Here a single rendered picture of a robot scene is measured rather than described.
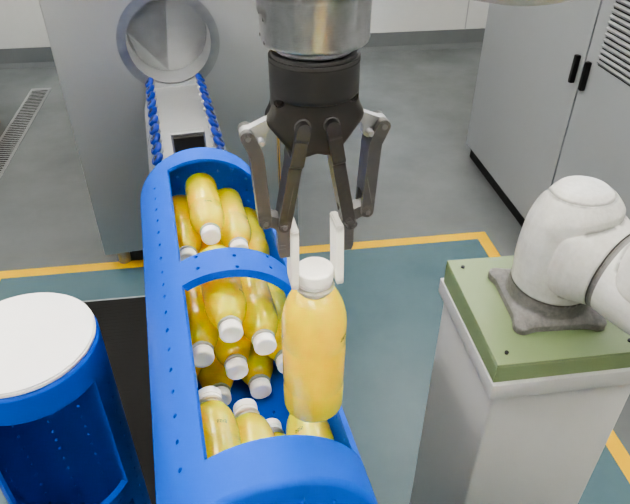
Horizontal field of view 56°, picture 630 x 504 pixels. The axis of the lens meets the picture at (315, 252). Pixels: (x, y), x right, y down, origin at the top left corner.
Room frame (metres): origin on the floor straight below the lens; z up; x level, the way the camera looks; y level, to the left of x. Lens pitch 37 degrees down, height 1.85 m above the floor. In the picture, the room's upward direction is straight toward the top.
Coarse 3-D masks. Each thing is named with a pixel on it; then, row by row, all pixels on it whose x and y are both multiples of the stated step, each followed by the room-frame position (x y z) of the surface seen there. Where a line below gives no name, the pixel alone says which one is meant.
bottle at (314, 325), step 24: (336, 288) 0.49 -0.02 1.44; (288, 312) 0.47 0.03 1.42; (312, 312) 0.46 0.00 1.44; (336, 312) 0.46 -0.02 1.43; (288, 336) 0.46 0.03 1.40; (312, 336) 0.45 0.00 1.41; (336, 336) 0.45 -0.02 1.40; (288, 360) 0.46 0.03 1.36; (312, 360) 0.45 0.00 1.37; (336, 360) 0.46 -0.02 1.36; (288, 384) 0.46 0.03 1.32; (312, 384) 0.45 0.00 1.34; (336, 384) 0.46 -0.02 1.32; (288, 408) 0.46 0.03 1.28; (312, 408) 0.45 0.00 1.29; (336, 408) 0.46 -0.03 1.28
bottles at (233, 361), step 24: (264, 240) 1.08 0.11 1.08; (216, 360) 0.76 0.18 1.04; (240, 360) 0.72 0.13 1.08; (264, 360) 0.77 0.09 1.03; (216, 384) 0.72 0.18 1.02; (264, 384) 0.72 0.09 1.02; (240, 408) 0.62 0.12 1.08; (240, 432) 0.56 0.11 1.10; (264, 432) 0.56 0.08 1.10; (288, 432) 0.58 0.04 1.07; (312, 432) 0.56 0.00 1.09
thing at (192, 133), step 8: (200, 128) 1.65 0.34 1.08; (176, 136) 1.61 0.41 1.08; (184, 136) 1.61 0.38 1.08; (192, 136) 1.61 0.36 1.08; (200, 136) 1.62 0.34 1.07; (176, 144) 1.60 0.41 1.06; (184, 144) 1.60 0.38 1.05; (192, 144) 1.61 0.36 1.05; (200, 144) 1.61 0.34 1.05; (176, 152) 1.60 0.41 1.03
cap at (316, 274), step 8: (304, 264) 0.49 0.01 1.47; (312, 264) 0.49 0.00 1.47; (320, 264) 0.49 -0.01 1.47; (328, 264) 0.49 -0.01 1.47; (304, 272) 0.47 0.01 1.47; (312, 272) 0.47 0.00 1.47; (320, 272) 0.47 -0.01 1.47; (328, 272) 0.47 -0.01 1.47; (304, 280) 0.46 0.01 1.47; (312, 280) 0.46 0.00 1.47; (320, 280) 0.46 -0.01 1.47; (328, 280) 0.47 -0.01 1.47; (304, 288) 0.47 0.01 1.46; (312, 288) 0.46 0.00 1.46; (320, 288) 0.46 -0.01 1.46; (328, 288) 0.47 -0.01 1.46
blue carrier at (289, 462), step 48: (144, 192) 1.15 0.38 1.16; (240, 192) 1.24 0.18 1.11; (144, 240) 0.99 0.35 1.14; (192, 288) 0.76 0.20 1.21; (288, 288) 0.81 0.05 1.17; (192, 384) 0.55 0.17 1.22; (240, 384) 0.77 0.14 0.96; (192, 432) 0.48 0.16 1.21; (336, 432) 0.58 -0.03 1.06; (192, 480) 0.41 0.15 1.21; (240, 480) 0.39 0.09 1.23; (288, 480) 0.40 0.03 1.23; (336, 480) 0.41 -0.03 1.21
